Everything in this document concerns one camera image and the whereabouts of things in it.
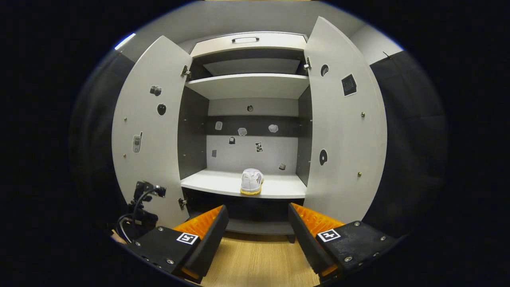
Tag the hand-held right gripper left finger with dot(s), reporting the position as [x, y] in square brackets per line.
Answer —
[211, 239]

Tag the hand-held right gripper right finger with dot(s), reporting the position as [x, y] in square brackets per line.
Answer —
[305, 239]

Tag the white cabinet door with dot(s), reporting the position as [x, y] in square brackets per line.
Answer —
[342, 131]
[151, 171]

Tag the white canvas shoe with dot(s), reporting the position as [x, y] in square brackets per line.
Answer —
[251, 181]

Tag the white cabinet drawer front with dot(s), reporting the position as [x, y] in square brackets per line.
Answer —
[279, 40]

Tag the black backdrop cloth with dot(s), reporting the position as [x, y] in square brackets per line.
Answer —
[410, 151]

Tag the ceiling light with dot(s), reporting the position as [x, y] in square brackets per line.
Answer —
[124, 41]

